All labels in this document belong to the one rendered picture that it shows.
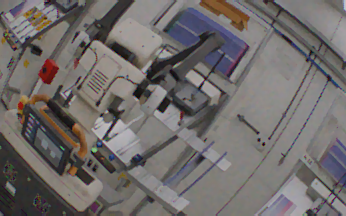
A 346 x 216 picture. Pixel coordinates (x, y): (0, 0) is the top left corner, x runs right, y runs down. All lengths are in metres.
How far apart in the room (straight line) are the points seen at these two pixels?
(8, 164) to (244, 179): 3.05
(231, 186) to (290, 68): 1.28
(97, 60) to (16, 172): 0.67
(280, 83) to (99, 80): 2.73
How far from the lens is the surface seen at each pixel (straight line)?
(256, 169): 4.40
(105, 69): 1.93
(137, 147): 2.74
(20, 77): 3.82
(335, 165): 2.76
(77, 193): 1.68
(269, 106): 4.42
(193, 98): 2.93
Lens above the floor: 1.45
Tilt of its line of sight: 8 degrees down
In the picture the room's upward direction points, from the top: 36 degrees clockwise
